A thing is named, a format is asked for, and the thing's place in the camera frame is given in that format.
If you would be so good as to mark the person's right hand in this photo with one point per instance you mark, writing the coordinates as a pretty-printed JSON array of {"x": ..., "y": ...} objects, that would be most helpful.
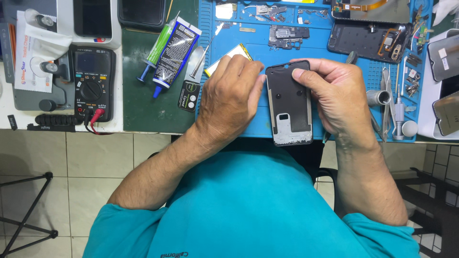
[{"x": 340, "y": 100}]

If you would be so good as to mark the person's left hand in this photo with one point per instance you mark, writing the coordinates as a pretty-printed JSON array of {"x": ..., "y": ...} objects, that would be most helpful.
[{"x": 222, "y": 100}]

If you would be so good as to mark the black phone frame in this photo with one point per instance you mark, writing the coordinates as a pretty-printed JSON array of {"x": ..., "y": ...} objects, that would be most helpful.
[{"x": 288, "y": 96}]

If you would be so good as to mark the clear plastic film black label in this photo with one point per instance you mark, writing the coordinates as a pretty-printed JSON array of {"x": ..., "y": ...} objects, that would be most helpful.
[{"x": 190, "y": 95}]

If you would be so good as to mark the silver metal tube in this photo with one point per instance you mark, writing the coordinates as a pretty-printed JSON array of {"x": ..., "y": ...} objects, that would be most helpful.
[{"x": 378, "y": 98}]

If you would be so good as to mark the grey plastic pick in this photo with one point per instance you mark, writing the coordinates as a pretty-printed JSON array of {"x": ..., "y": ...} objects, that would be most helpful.
[{"x": 352, "y": 57}]

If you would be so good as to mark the silver tweezers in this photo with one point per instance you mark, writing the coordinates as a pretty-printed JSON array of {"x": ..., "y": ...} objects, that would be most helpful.
[{"x": 386, "y": 104}]

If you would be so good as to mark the white yellow-edged phone battery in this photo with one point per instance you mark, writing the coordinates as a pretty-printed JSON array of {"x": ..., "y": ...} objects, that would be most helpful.
[{"x": 233, "y": 53}]

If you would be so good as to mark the thin silver pry tool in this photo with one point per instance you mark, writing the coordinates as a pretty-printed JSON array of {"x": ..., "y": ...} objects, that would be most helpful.
[{"x": 204, "y": 53}]

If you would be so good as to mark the blue silicone repair mat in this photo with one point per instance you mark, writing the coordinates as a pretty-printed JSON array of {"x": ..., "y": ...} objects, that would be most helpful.
[{"x": 322, "y": 43}]

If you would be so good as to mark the black phone back housing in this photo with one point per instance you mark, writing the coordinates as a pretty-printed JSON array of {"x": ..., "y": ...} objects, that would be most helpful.
[{"x": 358, "y": 43}]

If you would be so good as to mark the silver precision screwdriver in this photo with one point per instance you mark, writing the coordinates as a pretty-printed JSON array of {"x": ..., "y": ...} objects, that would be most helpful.
[{"x": 398, "y": 118}]

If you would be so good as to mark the black and blue glue tube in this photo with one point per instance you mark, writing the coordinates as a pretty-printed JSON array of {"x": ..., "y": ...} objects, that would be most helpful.
[{"x": 175, "y": 53}]

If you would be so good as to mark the small gold metal strip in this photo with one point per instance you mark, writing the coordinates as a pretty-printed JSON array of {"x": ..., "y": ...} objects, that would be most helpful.
[{"x": 247, "y": 29}]

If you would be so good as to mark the dark green cutting mat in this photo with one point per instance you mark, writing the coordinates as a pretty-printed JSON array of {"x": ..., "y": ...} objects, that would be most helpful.
[{"x": 143, "y": 100}]

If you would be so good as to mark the grey metal shield plate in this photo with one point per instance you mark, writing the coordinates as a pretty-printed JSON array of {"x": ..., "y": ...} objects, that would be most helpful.
[{"x": 287, "y": 37}]

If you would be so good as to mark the green syringe with blue plunger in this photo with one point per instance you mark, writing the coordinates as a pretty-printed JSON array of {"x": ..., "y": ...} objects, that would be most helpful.
[{"x": 159, "y": 46}]

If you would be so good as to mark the white tray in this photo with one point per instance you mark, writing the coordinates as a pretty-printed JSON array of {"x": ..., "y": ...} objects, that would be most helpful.
[{"x": 426, "y": 104}]

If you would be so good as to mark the small white square pad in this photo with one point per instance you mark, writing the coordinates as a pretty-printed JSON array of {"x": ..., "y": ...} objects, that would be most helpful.
[{"x": 224, "y": 11}]

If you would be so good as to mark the phone display with orange flex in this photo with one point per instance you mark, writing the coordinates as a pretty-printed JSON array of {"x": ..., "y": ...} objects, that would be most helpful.
[{"x": 373, "y": 12}]

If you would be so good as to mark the heap of small phone parts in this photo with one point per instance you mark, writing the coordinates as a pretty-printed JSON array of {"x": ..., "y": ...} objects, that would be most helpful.
[{"x": 267, "y": 12}]

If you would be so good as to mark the small green circuit board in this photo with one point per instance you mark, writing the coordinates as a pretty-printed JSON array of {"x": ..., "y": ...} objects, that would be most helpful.
[{"x": 424, "y": 34}]

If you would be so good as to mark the person's teal shirt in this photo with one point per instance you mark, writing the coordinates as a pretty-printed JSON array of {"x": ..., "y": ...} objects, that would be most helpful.
[{"x": 251, "y": 208}]

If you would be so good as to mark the grey phone screen white stickers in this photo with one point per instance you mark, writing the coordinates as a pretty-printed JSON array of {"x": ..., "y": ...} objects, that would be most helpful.
[{"x": 444, "y": 57}]

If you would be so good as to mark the black phone case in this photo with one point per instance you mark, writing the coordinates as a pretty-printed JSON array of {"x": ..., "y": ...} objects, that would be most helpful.
[{"x": 141, "y": 12}]

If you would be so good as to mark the red multimeter probe lead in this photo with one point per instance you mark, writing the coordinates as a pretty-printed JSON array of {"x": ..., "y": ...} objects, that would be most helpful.
[{"x": 96, "y": 118}]

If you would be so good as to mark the black digital multimeter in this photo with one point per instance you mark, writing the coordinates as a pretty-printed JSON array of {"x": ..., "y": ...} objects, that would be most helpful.
[{"x": 93, "y": 82}]

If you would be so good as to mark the black multimeter probe lead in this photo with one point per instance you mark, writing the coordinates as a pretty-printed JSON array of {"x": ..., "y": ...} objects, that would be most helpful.
[{"x": 86, "y": 118}]

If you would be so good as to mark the white cloth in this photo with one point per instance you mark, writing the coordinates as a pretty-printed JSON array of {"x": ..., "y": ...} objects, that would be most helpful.
[{"x": 446, "y": 10}]

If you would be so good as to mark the black chair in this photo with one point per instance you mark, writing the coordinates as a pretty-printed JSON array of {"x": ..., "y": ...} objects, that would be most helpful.
[{"x": 434, "y": 204}]

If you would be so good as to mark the white box with black phone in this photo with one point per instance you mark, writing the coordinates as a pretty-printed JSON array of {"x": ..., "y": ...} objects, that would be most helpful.
[{"x": 89, "y": 21}]

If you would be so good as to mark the grey screen separator suction tool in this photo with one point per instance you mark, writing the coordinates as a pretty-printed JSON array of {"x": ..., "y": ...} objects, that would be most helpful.
[{"x": 53, "y": 96}]

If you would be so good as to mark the white paper toolkit packet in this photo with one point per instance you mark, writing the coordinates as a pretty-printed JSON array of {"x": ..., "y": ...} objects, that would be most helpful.
[{"x": 32, "y": 53}]

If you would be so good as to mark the small black tag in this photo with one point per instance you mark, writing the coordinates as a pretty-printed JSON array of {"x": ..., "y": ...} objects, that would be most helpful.
[{"x": 12, "y": 122}]

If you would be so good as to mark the black tripod stand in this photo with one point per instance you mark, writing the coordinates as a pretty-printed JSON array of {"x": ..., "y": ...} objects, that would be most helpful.
[{"x": 25, "y": 215}]

